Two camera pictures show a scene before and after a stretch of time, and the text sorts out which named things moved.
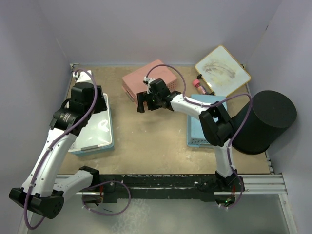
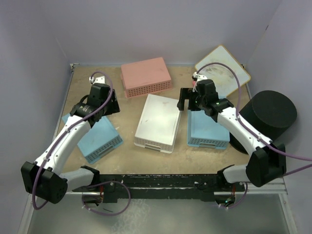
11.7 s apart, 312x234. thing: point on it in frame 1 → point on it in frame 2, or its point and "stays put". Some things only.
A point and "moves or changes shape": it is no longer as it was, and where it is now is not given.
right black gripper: (143, 97) → (186, 93)
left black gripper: (101, 106) → (113, 107)
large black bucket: (272, 113) stays put
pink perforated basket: (133, 83) moves or changes shape
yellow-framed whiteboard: (222, 72) stays put
